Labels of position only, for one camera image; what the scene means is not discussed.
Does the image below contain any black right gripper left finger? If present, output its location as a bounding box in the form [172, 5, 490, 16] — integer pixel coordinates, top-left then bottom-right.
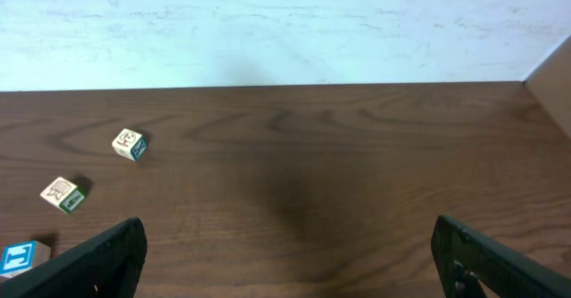
[1, 217, 147, 298]

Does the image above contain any blue-top umbrella block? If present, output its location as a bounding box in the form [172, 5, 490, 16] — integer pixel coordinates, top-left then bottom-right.
[1, 241, 52, 278]

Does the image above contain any far plain wooden block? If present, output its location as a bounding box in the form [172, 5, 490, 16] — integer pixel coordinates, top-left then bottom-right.
[112, 128, 148, 161]

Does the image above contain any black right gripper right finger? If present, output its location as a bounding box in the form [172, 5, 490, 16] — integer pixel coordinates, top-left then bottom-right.
[431, 215, 570, 298]

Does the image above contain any plain wooden picture block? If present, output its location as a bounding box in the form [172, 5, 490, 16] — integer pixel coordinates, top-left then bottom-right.
[40, 177, 87, 214]

